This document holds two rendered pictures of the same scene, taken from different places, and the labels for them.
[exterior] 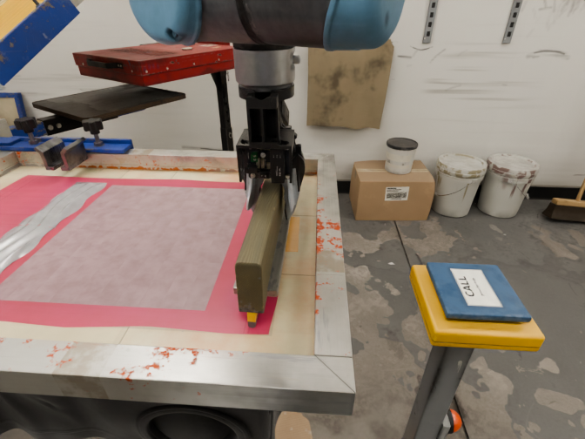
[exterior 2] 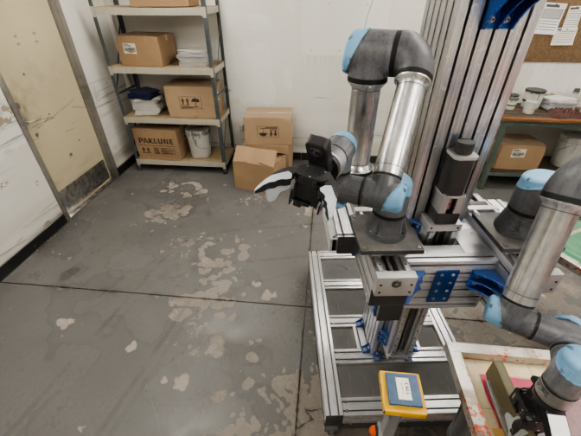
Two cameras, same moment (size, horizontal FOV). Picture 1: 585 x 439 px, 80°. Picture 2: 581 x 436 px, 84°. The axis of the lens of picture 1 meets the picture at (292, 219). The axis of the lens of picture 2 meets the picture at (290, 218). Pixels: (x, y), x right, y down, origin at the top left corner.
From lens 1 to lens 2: 1.26 m
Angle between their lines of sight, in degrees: 112
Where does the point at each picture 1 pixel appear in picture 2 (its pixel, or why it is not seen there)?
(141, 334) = (526, 375)
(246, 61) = not seen: hidden behind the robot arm
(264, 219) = (509, 388)
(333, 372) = (453, 346)
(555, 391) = not seen: outside the picture
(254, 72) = not seen: hidden behind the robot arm
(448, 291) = (414, 386)
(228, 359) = (485, 351)
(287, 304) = (479, 388)
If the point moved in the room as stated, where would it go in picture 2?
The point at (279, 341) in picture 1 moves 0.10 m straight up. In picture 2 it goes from (474, 371) to (484, 354)
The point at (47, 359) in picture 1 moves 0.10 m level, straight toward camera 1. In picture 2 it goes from (539, 352) to (507, 335)
